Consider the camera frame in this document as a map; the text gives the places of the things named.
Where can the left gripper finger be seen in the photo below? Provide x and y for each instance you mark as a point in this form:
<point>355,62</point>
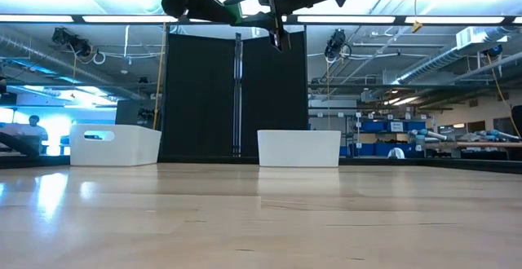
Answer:
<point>216,8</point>

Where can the small green block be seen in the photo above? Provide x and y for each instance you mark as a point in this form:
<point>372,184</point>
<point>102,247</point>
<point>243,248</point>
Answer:
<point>235,15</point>

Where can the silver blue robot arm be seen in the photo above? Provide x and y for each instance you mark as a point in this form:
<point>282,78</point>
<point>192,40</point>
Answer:
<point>503,134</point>
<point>432,135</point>

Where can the black ceiling-mounted device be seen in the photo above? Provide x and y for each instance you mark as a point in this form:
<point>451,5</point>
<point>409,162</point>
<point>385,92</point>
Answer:
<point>71,42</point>
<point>336,44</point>

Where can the black folding screen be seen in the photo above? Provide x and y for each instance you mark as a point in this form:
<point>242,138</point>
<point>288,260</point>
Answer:
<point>200,98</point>

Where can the yellow hanging hook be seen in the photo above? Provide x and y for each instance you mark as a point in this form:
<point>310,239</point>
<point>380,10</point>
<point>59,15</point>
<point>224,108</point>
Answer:
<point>417,27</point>

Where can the grey cabinet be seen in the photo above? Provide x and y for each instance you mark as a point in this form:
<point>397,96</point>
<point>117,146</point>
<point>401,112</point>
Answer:
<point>130,112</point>

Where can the shelf with blue bins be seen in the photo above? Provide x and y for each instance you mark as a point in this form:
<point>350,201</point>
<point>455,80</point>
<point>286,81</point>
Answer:
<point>375,126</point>

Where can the narrow white plastic bin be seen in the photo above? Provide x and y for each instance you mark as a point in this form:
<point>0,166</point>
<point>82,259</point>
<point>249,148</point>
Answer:
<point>122,146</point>

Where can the person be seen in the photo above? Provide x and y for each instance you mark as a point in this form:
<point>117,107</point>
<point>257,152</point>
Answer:
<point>34,129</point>

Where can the wooden workbench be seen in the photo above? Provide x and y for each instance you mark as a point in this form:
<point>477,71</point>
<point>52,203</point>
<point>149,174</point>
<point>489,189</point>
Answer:
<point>469,144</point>

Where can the silver ventilation duct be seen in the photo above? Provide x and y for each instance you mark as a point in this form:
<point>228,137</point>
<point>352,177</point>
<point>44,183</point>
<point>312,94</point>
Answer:
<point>41,56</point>
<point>432,66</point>

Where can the black aluminium table frame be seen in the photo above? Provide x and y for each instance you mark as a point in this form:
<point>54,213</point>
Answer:
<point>204,160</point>

